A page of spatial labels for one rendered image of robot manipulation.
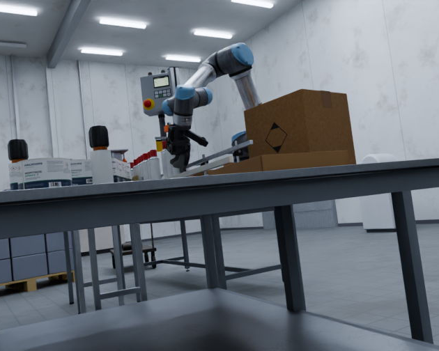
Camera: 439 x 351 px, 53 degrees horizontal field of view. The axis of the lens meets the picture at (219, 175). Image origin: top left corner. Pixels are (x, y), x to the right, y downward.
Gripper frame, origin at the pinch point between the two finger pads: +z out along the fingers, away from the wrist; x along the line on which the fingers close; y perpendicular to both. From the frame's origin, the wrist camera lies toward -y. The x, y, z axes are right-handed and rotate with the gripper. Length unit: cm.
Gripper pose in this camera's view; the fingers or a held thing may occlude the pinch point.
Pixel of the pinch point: (182, 170)
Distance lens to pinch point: 183.2
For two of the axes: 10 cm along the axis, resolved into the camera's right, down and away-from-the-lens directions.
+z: -1.2, 9.2, 3.8
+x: 4.3, 3.9, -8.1
